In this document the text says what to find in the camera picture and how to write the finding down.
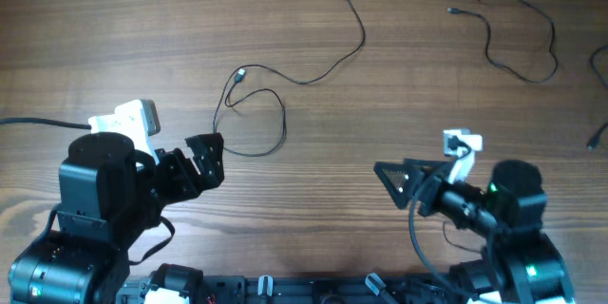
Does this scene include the thin black usb cable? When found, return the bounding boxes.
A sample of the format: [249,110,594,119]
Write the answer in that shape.
[237,0,367,86]

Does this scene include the black left camera cable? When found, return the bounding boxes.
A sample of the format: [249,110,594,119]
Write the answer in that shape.
[0,117,92,131]

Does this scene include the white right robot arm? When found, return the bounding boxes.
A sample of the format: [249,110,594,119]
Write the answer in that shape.
[374,158,575,303]

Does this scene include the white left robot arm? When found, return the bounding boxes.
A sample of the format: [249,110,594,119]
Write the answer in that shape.
[8,132,224,304]

